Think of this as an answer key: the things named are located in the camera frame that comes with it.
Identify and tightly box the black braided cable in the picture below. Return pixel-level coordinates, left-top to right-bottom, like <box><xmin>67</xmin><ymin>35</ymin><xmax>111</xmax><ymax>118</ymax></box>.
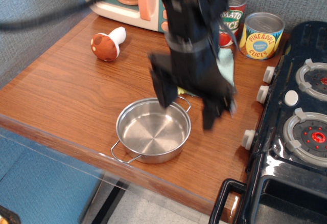
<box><xmin>0</xmin><ymin>0</ymin><xmax>121</xmax><ymax>31</ymax></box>

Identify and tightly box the pineapple slices can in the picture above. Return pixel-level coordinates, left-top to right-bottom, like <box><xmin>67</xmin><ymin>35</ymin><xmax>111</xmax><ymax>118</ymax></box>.
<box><xmin>239</xmin><ymin>12</ymin><xmax>285</xmax><ymax>60</ymax></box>

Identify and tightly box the yellow handled metal spoon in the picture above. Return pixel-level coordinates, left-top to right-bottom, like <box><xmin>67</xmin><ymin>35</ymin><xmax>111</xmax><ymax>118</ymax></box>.
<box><xmin>177</xmin><ymin>87</ymin><xmax>187</xmax><ymax>95</ymax></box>

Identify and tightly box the clear acrylic table guard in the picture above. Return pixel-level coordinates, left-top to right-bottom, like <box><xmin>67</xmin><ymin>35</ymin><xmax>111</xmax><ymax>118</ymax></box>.
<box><xmin>1</xmin><ymin>117</ymin><xmax>209</xmax><ymax>223</ymax></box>

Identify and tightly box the stainless steel pot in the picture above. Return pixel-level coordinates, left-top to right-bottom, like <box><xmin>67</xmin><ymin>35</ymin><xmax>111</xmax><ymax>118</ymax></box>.
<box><xmin>111</xmin><ymin>96</ymin><xmax>192</xmax><ymax>164</ymax></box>

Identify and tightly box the tomato sauce can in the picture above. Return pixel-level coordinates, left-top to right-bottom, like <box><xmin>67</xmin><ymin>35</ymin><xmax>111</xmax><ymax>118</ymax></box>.
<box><xmin>219</xmin><ymin>0</ymin><xmax>247</xmax><ymax>47</ymax></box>

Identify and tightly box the black toy stove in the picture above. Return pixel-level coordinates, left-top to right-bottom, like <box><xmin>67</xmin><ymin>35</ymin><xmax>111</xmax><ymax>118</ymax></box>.
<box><xmin>209</xmin><ymin>21</ymin><xmax>326</xmax><ymax>223</ymax></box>

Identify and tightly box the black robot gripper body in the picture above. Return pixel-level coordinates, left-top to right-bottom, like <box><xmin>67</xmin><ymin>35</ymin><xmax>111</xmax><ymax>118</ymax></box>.
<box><xmin>148</xmin><ymin>34</ymin><xmax>237</xmax><ymax>114</ymax></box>

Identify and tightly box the teal toy microwave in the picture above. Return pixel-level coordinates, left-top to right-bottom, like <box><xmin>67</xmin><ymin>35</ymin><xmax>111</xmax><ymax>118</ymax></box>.
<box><xmin>87</xmin><ymin>0</ymin><xmax>168</xmax><ymax>32</ymax></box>

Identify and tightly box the plush brown mushroom toy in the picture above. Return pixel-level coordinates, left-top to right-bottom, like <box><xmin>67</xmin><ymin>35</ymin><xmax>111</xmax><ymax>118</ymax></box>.
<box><xmin>90</xmin><ymin>27</ymin><xmax>126</xmax><ymax>62</ymax></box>

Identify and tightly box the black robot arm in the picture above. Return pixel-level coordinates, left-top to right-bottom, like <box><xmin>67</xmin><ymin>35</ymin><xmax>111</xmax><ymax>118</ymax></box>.
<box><xmin>149</xmin><ymin>0</ymin><xmax>235</xmax><ymax>129</ymax></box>

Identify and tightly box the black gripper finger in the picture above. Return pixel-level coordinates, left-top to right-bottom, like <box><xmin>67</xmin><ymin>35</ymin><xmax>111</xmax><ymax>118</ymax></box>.
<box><xmin>202</xmin><ymin>99</ymin><xmax>230</xmax><ymax>130</ymax></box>
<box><xmin>151</xmin><ymin>68</ymin><xmax>177</xmax><ymax>108</ymax></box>

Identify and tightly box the light blue folded cloth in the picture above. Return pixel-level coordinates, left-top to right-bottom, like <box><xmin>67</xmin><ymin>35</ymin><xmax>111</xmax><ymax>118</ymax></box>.
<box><xmin>183</xmin><ymin>48</ymin><xmax>236</xmax><ymax>99</ymax></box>

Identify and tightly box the orange object bottom left corner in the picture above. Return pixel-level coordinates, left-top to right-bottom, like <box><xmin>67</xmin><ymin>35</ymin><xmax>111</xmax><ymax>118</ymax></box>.
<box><xmin>0</xmin><ymin>206</ymin><xmax>21</xmax><ymax>224</ymax></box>

